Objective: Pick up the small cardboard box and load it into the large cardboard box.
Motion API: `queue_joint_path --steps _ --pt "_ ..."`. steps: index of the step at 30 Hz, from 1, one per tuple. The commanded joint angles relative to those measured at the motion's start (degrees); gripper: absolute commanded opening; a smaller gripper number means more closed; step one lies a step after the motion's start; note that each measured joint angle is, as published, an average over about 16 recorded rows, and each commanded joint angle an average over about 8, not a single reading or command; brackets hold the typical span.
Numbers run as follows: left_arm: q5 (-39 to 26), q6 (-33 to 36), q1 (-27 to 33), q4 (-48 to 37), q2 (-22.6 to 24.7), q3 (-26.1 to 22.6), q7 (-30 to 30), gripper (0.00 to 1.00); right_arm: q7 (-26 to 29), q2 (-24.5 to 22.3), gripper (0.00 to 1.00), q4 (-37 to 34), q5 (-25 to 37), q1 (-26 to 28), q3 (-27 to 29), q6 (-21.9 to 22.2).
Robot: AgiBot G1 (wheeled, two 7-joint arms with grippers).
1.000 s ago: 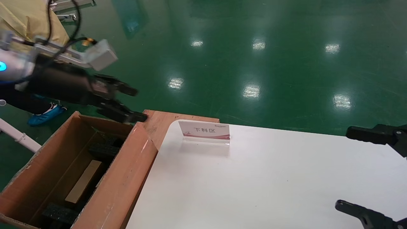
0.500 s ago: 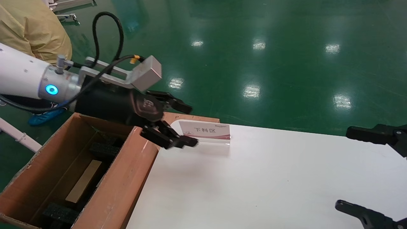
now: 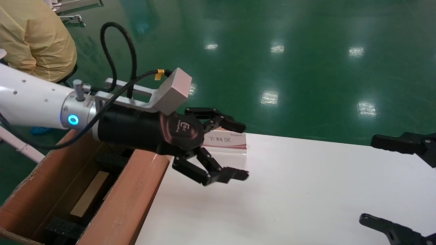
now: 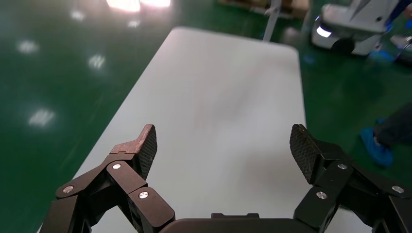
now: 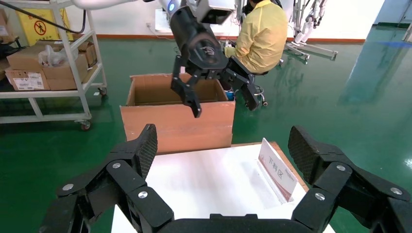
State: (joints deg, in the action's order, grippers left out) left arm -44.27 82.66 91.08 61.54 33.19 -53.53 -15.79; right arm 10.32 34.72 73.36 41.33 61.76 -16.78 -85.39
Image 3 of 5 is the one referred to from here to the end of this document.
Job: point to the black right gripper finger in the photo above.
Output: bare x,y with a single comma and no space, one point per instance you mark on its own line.
385,228
391,143

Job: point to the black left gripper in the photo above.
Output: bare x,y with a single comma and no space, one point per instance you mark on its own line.
136,129

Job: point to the person in yellow coat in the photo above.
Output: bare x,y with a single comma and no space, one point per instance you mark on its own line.
37,37

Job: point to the small cardboard box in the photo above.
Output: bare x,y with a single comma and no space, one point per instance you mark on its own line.
90,194

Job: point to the blue shoe cover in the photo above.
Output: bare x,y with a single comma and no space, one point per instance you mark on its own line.
39,130

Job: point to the black stool with chrome base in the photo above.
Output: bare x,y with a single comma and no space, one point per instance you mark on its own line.
69,75

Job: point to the grey metal frame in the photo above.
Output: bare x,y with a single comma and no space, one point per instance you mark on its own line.
71,18

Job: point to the large open cardboard box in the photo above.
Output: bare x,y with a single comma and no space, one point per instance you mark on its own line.
129,204

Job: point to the acrylic sign with red stripe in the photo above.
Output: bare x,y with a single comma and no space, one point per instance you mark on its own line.
231,143

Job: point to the white pipe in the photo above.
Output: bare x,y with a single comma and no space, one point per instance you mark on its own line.
20,146

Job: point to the black foam pad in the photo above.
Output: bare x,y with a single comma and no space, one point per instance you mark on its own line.
64,229
112,160

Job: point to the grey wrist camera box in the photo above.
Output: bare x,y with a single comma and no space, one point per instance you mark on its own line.
173,90

